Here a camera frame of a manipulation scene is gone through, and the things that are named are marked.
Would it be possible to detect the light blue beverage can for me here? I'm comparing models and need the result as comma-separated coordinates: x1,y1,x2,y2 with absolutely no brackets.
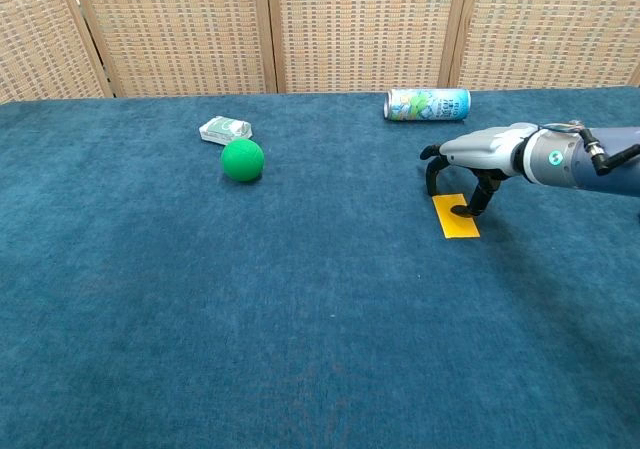
383,87,472,124

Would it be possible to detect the green ball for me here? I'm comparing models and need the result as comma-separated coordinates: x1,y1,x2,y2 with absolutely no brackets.
220,138,265,184

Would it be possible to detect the yellow rectangular card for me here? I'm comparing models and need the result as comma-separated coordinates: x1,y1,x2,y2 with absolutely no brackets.
432,193,481,240

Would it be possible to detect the woven folding screen panel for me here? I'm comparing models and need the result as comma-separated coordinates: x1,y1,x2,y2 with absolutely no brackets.
264,0,471,94
447,0,640,91
0,0,116,105
67,0,279,99

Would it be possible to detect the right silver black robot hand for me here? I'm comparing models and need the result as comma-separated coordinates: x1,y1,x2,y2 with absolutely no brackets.
419,122,540,219

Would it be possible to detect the blue felt table mat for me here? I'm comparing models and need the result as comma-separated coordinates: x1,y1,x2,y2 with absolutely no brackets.
0,86,640,449

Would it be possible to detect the white green small carton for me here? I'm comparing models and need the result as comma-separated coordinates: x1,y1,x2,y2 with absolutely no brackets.
198,116,253,146

